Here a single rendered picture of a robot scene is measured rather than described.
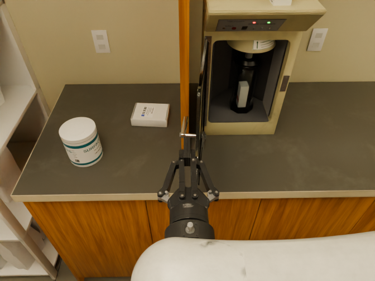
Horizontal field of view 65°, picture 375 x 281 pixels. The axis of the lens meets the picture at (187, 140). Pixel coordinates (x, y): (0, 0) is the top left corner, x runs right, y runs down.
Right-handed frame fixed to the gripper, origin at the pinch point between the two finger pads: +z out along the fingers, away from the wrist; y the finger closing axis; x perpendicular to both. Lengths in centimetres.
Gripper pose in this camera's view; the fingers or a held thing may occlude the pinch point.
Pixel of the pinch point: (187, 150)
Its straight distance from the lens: 69.7
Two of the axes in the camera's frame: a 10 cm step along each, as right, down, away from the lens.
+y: -10.0, 0.1, -0.2
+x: -0.1, 7.2, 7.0
